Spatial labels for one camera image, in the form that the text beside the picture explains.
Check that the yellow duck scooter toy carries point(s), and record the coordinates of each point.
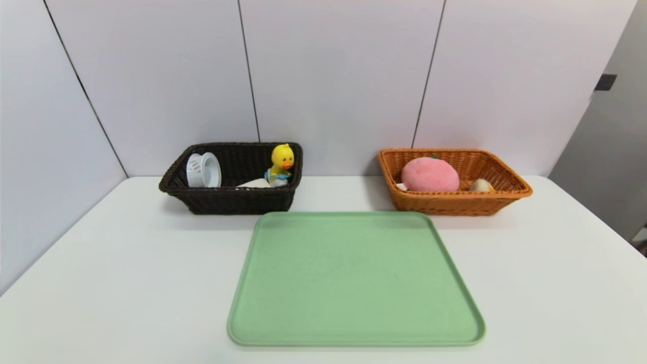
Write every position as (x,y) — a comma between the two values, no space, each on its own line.
(281,159)

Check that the white soap bar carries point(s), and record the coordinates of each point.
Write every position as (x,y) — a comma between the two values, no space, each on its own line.
(255,183)

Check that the pink plush peach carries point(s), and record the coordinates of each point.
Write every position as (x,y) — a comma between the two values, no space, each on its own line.
(429,174)

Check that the white round plastic container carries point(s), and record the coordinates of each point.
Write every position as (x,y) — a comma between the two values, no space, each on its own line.
(203,170)

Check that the fried egg toy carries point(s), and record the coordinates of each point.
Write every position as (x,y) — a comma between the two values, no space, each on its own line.
(481,185)

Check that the dark brown wicker basket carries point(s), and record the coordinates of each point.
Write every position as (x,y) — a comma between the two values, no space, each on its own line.
(227,199)

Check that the orange wicker basket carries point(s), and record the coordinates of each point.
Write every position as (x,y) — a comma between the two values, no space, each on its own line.
(455,202)

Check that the light green plastic tray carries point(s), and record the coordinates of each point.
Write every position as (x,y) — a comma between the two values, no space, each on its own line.
(354,283)

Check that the small black wall bracket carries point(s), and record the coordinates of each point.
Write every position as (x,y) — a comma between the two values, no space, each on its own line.
(605,82)

